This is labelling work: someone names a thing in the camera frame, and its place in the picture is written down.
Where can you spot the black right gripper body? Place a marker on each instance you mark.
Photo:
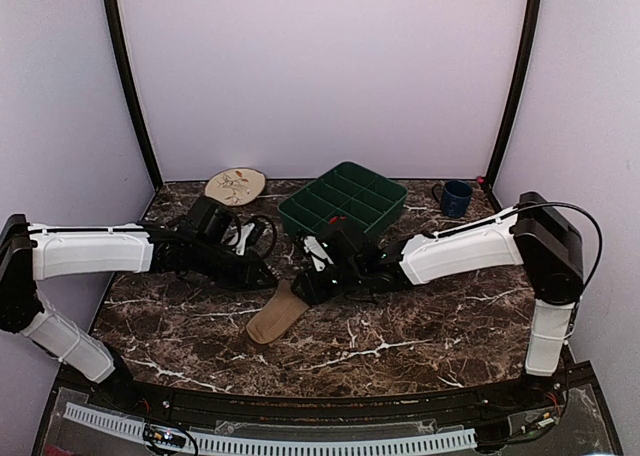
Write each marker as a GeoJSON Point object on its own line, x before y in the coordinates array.
{"type": "Point", "coordinates": [322, 286]}

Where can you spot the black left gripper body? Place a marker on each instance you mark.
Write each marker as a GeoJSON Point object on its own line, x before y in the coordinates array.
{"type": "Point", "coordinates": [229, 275]}

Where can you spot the red yellow argyle sock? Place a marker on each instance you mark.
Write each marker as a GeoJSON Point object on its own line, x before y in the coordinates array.
{"type": "Point", "coordinates": [337, 218]}

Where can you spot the brown ribbed sock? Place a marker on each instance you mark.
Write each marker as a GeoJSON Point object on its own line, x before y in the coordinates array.
{"type": "Point", "coordinates": [281, 312]}

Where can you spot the dark blue mug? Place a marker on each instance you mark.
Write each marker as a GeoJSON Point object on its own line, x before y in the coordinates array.
{"type": "Point", "coordinates": [453, 197]}

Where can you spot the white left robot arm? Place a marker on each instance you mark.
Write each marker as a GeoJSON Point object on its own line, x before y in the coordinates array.
{"type": "Point", "coordinates": [31, 253]}

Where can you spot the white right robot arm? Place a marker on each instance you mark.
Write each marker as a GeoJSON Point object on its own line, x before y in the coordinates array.
{"type": "Point", "coordinates": [532, 234]}

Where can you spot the round wooden slice plate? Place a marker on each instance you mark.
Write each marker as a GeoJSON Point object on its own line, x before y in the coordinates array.
{"type": "Point", "coordinates": [236, 187]}

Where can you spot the green divided organizer tray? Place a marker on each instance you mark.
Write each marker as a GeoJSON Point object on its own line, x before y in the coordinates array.
{"type": "Point", "coordinates": [347, 190]}

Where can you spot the black front table rail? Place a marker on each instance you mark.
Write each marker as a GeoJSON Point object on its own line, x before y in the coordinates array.
{"type": "Point", "coordinates": [575, 387]}

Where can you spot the white slotted cable duct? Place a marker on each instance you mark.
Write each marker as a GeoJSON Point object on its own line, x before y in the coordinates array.
{"type": "Point", "coordinates": [255, 439]}

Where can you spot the black left corner post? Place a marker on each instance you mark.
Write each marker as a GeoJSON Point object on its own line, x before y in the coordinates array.
{"type": "Point", "coordinates": [128, 85]}

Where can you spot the black corner post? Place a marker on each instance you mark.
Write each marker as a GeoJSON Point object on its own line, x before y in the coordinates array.
{"type": "Point", "coordinates": [128, 85]}
{"type": "Point", "coordinates": [516, 87]}

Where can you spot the black right corner post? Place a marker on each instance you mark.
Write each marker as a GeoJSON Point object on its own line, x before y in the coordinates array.
{"type": "Point", "coordinates": [516, 87]}

